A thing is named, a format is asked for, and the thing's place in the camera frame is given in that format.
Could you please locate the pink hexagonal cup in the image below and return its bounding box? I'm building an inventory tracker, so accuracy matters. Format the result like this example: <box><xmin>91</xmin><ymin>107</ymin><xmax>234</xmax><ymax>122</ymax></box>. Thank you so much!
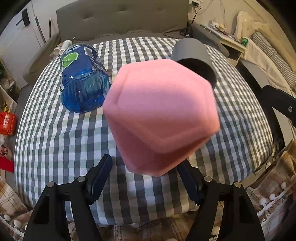
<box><xmin>103</xmin><ymin>59</ymin><xmax>220</xmax><ymax>177</ymax></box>

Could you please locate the grey cylindrical cup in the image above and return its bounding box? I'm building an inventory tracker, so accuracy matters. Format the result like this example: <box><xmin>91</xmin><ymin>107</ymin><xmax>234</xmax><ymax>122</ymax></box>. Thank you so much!
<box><xmin>171</xmin><ymin>38</ymin><xmax>217</xmax><ymax>89</ymax></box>

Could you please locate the white drink cup with straw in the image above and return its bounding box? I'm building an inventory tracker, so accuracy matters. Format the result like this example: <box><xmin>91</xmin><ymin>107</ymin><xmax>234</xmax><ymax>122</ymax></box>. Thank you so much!
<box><xmin>59</xmin><ymin>36</ymin><xmax>75</xmax><ymax>56</ymax></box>

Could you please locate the white blanket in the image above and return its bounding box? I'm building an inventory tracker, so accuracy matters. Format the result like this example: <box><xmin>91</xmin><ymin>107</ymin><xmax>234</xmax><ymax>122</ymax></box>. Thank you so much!
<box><xmin>241</xmin><ymin>38</ymin><xmax>295</xmax><ymax>97</ymax></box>

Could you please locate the bed with white headboard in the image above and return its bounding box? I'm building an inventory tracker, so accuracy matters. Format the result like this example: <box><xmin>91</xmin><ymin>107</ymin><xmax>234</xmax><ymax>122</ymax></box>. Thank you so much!
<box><xmin>234</xmin><ymin>11</ymin><xmax>295</xmax><ymax>97</ymax></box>

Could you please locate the striped pillow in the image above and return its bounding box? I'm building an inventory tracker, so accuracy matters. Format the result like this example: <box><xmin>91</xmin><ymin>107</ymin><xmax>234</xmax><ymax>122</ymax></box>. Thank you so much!
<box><xmin>252</xmin><ymin>32</ymin><xmax>295</xmax><ymax>90</ymax></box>

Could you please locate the white bedside table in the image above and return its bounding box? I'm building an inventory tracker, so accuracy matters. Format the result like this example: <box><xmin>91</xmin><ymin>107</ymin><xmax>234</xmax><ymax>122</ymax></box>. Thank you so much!
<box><xmin>200</xmin><ymin>24</ymin><xmax>246</xmax><ymax>67</ymax></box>

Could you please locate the green soda can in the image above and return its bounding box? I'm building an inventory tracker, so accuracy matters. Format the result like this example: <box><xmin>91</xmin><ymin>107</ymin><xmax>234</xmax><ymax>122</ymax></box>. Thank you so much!
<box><xmin>241</xmin><ymin>37</ymin><xmax>249</xmax><ymax>47</ymax></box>

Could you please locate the red bag on floor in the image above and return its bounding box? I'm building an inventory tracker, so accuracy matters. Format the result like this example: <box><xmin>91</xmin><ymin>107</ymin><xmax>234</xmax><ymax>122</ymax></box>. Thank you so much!
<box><xmin>0</xmin><ymin>111</ymin><xmax>17</xmax><ymax>136</ymax></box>

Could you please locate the clear plastic bottle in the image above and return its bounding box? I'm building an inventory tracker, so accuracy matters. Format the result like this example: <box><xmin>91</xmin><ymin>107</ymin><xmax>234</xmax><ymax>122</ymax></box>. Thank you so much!
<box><xmin>49</xmin><ymin>43</ymin><xmax>63</xmax><ymax>61</ymax></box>

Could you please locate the grey sofa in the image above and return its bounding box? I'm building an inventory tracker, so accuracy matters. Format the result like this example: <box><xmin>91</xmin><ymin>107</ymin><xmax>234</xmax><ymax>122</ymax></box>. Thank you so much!
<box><xmin>23</xmin><ymin>1</ymin><xmax>229</xmax><ymax>86</ymax></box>

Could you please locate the white door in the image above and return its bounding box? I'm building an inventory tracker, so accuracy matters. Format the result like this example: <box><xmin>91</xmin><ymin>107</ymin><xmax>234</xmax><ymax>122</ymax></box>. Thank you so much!
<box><xmin>1</xmin><ymin>1</ymin><xmax>44</xmax><ymax>88</ymax></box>

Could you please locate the black power cable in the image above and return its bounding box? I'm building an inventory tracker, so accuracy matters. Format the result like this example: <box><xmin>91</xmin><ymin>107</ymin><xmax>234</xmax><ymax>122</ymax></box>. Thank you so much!
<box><xmin>162</xmin><ymin>3</ymin><xmax>202</xmax><ymax>39</ymax></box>

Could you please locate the wall power socket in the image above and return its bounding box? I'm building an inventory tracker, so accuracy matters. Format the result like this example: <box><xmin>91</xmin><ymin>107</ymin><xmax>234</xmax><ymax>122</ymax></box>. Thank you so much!
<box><xmin>189</xmin><ymin>0</ymin><xmax>202</xmax><ymax>6</ymax></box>

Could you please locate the green handled broom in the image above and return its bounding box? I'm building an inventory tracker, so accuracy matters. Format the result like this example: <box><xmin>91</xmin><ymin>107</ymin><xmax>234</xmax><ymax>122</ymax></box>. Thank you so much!
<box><xmin>34</xmin><ymin>15</ymin><xmax>46</xmax><ymax>43</ymax></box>

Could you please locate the black door handle lock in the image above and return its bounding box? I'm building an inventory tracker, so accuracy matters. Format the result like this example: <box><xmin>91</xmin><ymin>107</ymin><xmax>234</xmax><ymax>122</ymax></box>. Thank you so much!
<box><xmin>16</xmin><ymin>9</ymin><xmax>30</xmax><ymax>27</ymax></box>

